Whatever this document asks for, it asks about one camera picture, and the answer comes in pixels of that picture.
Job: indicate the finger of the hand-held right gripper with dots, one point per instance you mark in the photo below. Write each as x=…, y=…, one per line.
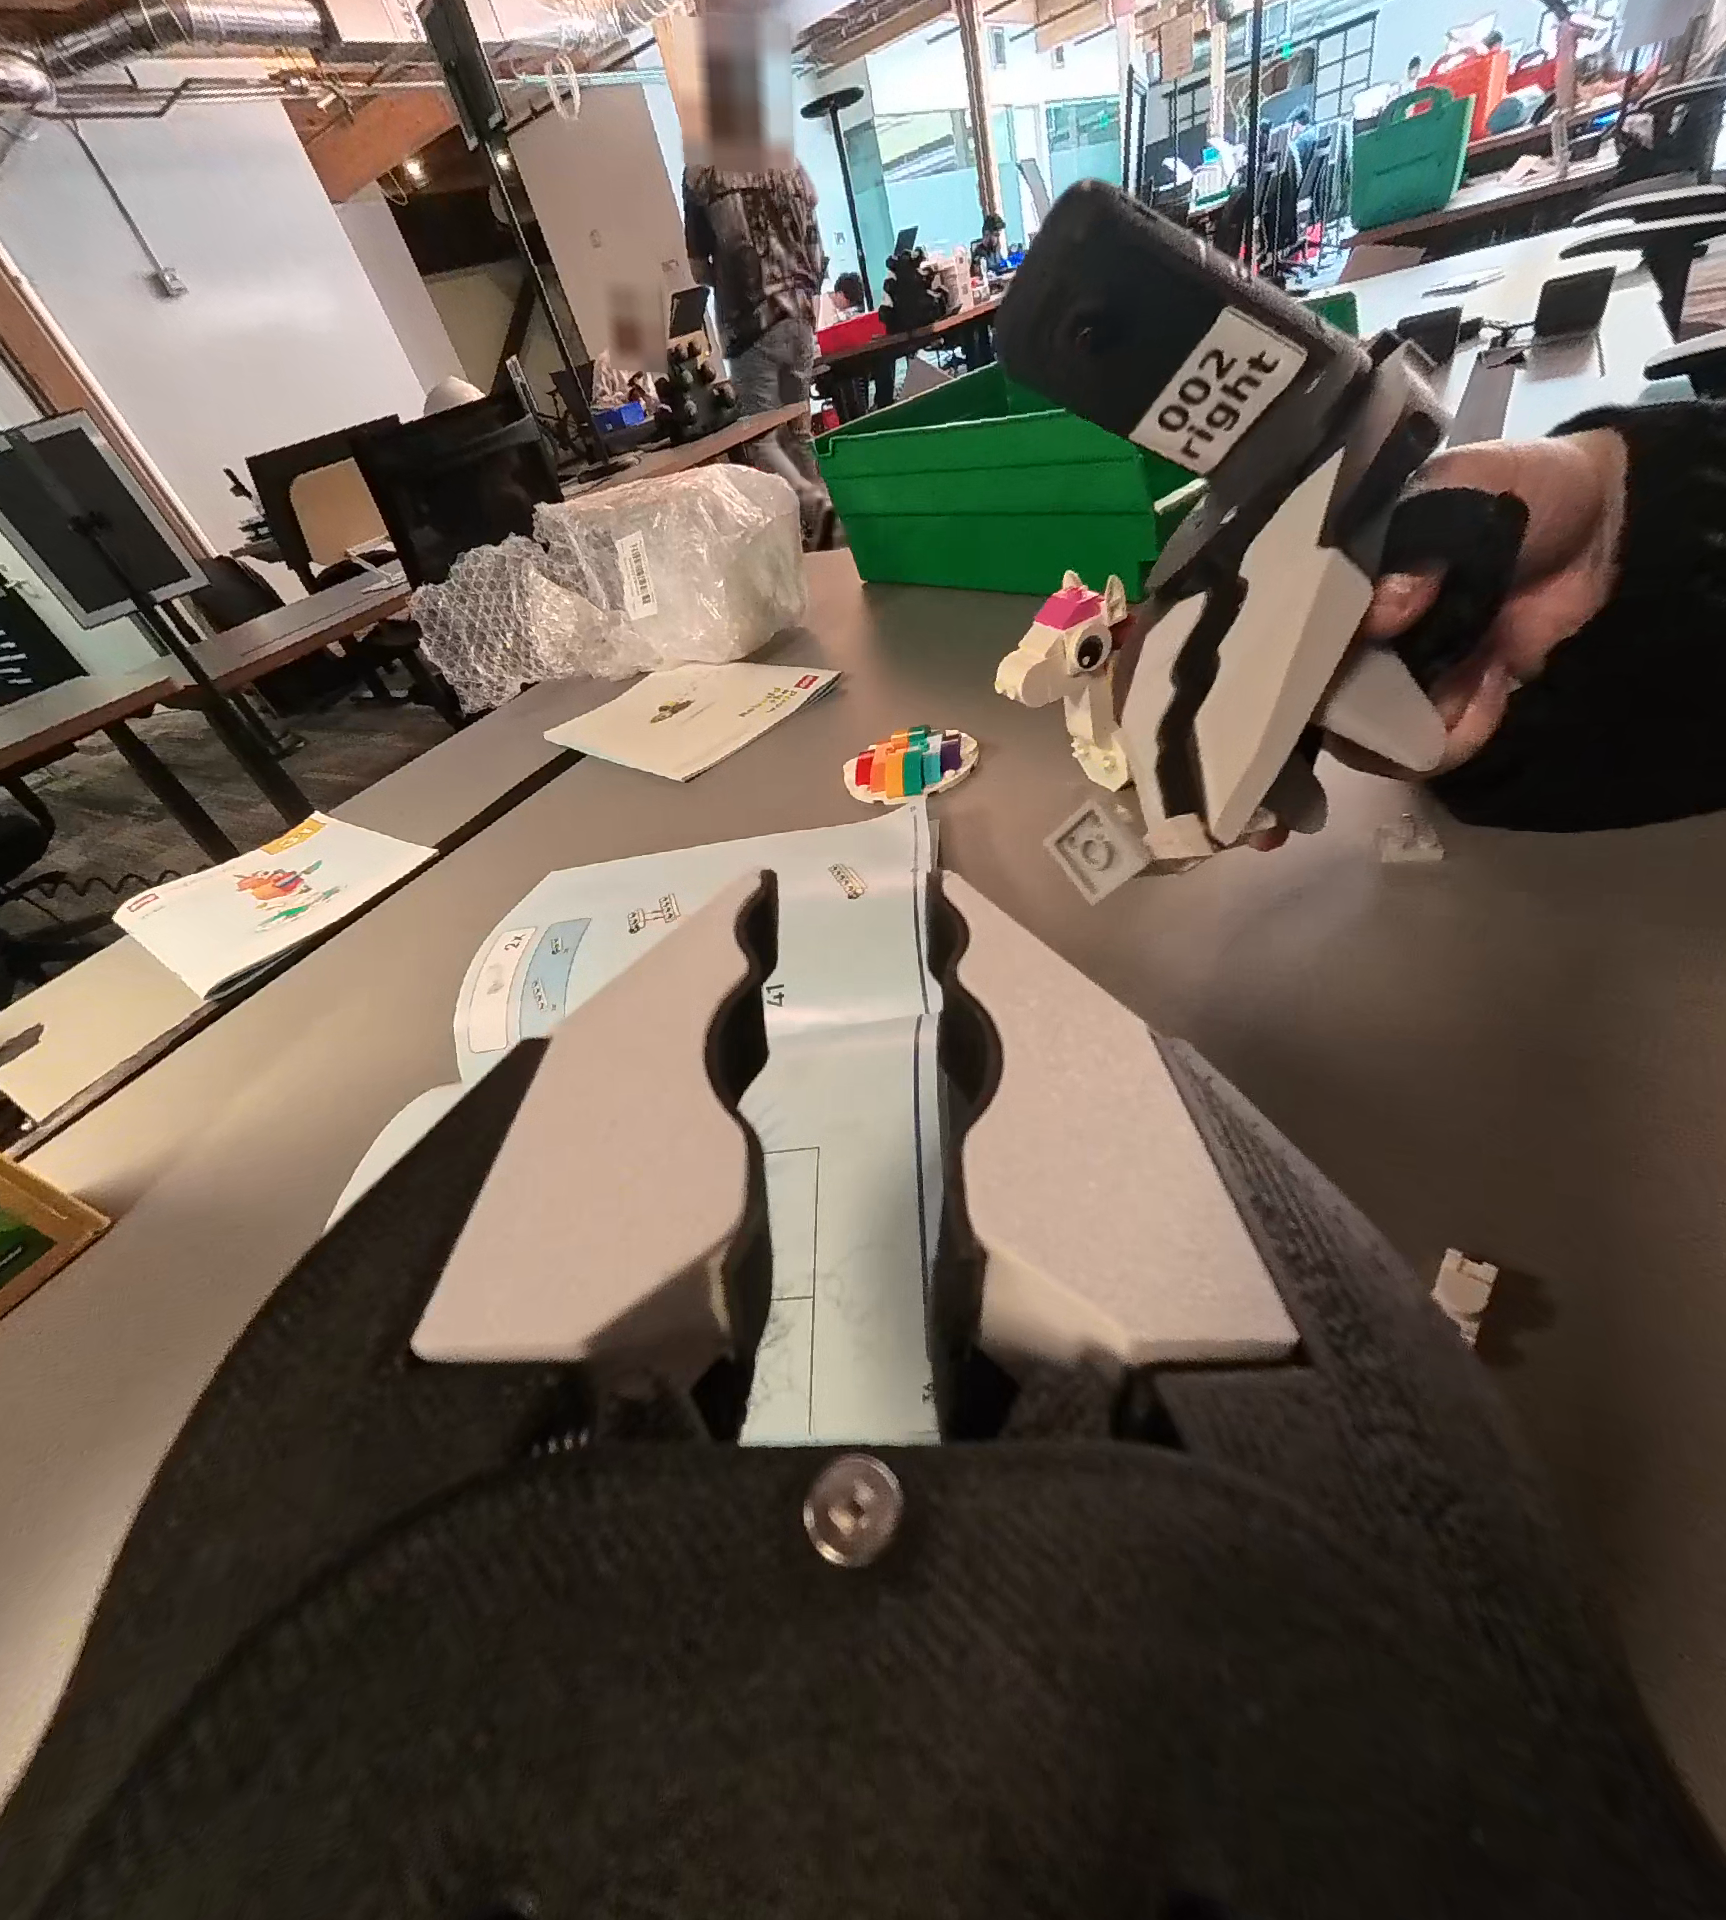
x=1145, y=704
x=1290, y=644

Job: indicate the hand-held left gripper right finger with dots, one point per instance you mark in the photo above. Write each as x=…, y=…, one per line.
x=1088, y=1185

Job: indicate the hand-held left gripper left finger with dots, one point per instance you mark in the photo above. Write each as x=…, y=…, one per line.
x=592, y=1171

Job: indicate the white lego unicorn figure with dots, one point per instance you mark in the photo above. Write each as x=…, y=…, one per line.
x=1050, y=661

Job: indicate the grey square lego plate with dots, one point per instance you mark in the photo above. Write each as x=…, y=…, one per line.
x=1096, y=854

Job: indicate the green plastic bin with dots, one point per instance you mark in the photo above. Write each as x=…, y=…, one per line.
x=983, y=481

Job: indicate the person's right forearm black sleeve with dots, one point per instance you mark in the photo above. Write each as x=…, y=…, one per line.
x=1703, y=631

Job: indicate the small grey lego plate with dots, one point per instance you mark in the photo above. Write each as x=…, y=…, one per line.
x=1409, y=842

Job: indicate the round rainbow lego plate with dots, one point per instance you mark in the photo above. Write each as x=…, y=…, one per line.
x=911, y=762

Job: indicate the white lego clip brick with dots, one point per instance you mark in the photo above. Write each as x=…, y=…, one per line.
x=1462, y=1292

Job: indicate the person's right hand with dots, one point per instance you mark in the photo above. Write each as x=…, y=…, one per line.
x=1561, y=525

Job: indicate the open blue instruction booklet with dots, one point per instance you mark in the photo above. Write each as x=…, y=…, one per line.
x=578, y=961

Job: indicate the black floor lamp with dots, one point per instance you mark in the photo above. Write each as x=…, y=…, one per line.
x=845, y=165

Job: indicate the green tote bag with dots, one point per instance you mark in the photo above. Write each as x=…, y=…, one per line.
x=1410, y=158

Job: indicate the instruction booklet with orange print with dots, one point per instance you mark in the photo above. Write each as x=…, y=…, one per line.
x=278, y=900

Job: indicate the white closed instruction booklet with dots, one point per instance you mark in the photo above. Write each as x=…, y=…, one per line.
x=699, y=720

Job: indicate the bubble wrap package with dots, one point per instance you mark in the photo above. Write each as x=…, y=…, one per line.
x=623, y=570

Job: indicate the black mesh office chair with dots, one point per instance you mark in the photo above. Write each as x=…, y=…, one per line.
x=1688, y=195

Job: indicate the brown wooden desk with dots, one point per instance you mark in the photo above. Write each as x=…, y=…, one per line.
x=38, y=720

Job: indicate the black screen on stand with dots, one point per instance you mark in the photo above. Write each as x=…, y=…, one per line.
x=76, y=519

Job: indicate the silver ventilation duct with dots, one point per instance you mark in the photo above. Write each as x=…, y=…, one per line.
x=99, y=39

